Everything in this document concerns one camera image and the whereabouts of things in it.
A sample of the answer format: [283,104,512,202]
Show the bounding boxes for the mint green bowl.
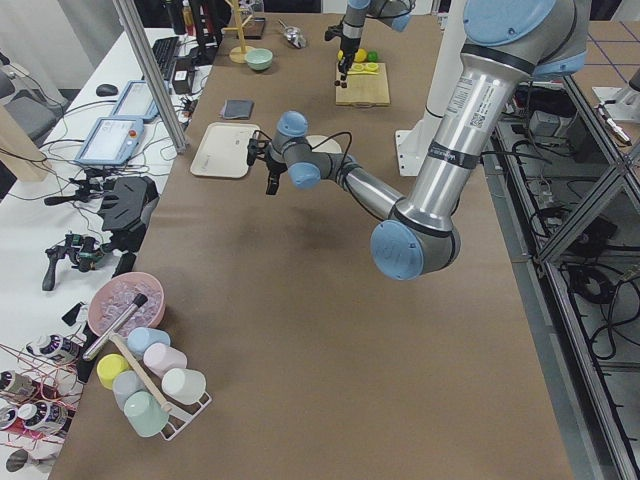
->
[245,48,274,72]

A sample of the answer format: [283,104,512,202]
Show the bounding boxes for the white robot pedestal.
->
[394,0,469,179]

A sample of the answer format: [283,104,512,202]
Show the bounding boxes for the white rabbit tray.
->
[190,122,260,179]

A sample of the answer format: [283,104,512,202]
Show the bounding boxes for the steel ice scoop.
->
[278,19,307,49]

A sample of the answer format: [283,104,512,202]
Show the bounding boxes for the teach pendant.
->
[111,80,159,123]
[74,116,144,167]

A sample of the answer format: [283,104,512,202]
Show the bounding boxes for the aluminium frame post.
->
[112,0,187,154]

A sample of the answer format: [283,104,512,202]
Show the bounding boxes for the grey white plate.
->
[306,135,342,154]

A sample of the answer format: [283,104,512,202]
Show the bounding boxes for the folded grey cloth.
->
[220,99,254,120]

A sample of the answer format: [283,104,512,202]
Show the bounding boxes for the teach pendant far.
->
[111,80,159,123]

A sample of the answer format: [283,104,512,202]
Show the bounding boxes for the whole lemon near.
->
[337,48,368,63]

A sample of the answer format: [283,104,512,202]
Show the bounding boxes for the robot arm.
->
[325,0,415,88]
[247,1,591,280]

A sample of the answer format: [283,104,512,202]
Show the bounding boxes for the white cup rack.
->
[99,331,213,441]

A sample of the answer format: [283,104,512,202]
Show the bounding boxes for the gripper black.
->
[264,142,287,195]
[337,35,361,75]

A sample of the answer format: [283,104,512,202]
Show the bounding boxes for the pink ice bowl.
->
[88,272,165,337]

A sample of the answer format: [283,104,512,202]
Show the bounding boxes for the bamboo cutting board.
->
[335,63,390,106]

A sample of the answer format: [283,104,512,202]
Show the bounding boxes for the teach pendant near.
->
[74,116,144,167]

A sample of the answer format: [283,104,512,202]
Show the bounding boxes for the steel muddler black tip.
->
[82,293,148,362]

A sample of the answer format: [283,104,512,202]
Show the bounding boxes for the wooden cup tree stand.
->
[222,0,255,64]

